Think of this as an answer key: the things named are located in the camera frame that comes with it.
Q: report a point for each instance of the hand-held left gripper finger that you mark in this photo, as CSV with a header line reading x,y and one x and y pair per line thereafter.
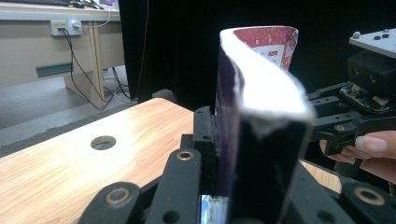
x,y
208,155

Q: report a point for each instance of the red cover magazine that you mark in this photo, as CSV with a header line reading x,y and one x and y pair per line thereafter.
x,y
267,149

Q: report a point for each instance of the black curtain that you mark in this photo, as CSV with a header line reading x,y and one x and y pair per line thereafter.
x,y
174,46

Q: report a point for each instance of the white power socket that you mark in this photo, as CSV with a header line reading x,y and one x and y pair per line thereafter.
x,y
66,27

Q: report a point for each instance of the wooden desk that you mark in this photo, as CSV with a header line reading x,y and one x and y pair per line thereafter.
x,y
31,53

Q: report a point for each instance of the black keyboard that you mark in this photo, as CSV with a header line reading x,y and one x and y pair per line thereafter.
x,y
34,2

